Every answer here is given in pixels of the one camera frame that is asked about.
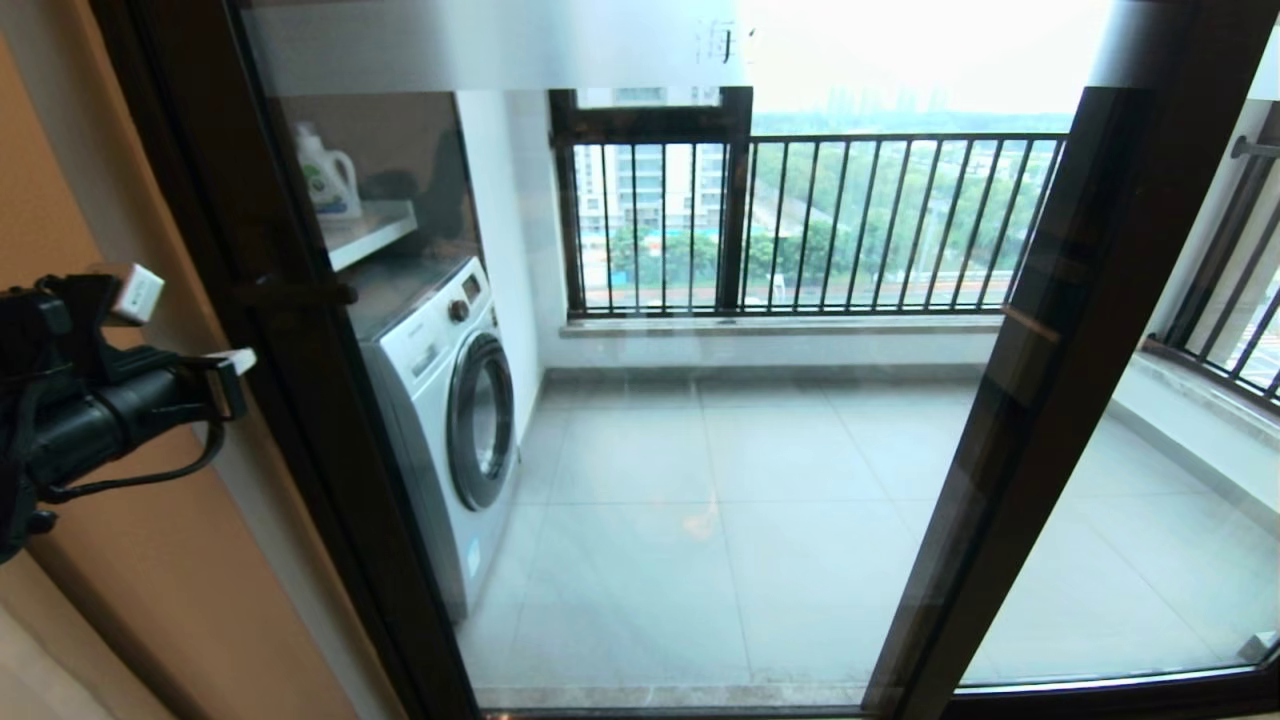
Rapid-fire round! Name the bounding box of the black balcony railing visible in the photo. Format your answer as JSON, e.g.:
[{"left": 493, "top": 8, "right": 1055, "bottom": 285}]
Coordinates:
[{"left": 570, "top": 133, "right": 1069, "bottom": 319}]

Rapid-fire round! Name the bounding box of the silver front-load washing machine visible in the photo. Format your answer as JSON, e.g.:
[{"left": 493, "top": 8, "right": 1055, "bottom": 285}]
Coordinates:
[{"left": 345, "top": 255, "right": 523, "bottom": 623}]

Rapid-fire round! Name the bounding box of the grey stone side sill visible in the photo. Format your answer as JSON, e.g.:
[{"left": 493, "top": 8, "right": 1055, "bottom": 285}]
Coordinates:
[{"left": 1110, "top": 350, "right": 1280, "bottom": 451}]

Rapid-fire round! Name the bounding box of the dark framed sliding glass door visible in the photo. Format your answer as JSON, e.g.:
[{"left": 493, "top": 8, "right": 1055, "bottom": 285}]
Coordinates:
[{"left": 150, "top": 0, "right": 1280, "bottom": 720}]

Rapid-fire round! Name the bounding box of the dark outer door frame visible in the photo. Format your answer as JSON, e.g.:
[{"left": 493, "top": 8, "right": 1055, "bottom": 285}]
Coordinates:
[{"left": 88, "top": 0, "right": 431, "bottom": 720}]

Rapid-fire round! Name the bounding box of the dark balcony window frame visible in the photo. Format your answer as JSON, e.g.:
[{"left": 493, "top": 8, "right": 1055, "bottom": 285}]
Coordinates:
[{"left": 548, "top": 88, "right": 753, "bottom": 321}]

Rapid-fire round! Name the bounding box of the grey stone balcony sill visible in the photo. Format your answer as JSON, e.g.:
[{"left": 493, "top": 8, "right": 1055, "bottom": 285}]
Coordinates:
[{"left": 558, "top": 315, "right": 1003, "bottom": 341}]

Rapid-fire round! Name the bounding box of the white shelf board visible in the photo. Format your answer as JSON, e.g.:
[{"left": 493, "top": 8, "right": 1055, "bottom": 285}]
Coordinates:
[{"left": 322, "top": 200, "right": 419, "bottom": 273}]

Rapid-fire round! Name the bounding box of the white detergent bottle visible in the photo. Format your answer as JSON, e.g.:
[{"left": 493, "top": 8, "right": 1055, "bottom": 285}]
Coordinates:
[{"left": 293, "top": 122, "right": 363, "bottom": 221}]

